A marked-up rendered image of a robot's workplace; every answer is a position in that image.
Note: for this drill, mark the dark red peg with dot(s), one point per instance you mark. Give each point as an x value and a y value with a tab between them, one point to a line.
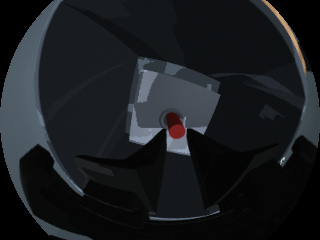
175	126

